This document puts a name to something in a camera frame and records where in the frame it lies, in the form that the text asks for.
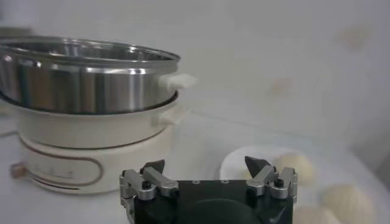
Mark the white steamed baozi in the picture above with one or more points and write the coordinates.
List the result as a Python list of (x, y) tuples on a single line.
[(298, 167), (314, 216), (347, 204)]

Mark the white round plate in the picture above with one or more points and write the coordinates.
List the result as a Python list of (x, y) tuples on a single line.
[(234, 164)]

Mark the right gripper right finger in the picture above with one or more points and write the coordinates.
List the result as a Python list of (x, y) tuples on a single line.
[(265, 179)]

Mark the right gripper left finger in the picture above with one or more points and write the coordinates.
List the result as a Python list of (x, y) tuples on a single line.
[(158, 181)]

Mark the cream electric cooker base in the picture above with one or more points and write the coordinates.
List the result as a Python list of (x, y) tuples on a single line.
[(91, 131)]

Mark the stainless steel steamer basket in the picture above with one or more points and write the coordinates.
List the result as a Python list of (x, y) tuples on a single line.
[(91, 88)]

